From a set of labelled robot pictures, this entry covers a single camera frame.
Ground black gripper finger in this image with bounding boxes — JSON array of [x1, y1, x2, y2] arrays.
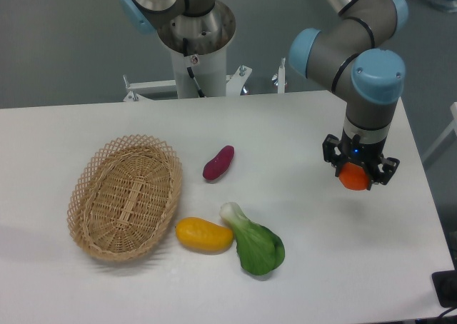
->
[[366, 155, 400, 191], [322, 134, 343, 177]]

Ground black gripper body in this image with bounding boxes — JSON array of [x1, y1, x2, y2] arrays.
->
[[338, 129, 386, 171]]

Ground orange fruit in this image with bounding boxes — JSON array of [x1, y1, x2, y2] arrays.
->
[[338, 163, 370, 191]]

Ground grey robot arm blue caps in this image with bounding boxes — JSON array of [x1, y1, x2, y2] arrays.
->
[[119, 0, 408, 191]]

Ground purple sweet potato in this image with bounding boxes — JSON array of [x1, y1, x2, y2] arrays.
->
[[202, 146, 235, 181]]

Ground black device at table edge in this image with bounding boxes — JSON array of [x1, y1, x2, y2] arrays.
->
[[431, 270, 456, 308]]

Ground green bok choy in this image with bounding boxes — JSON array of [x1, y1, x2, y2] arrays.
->
[[219, 202, 286, 276]]

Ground yellow mango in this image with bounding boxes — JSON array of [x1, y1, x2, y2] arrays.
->
[[175, 217, 234, 253]]

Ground woven wicker basket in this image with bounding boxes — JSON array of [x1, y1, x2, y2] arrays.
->
[[67, 135, 182, 262]]

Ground white frame at right edge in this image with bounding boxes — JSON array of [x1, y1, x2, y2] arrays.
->
[[421, 102, 456, 169]]

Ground black cable on pedestal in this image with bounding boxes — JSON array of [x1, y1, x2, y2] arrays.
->
[[182, 37, 207, 98]]

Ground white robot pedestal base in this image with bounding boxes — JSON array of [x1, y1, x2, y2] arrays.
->
[[122, 0, 289, 102]]

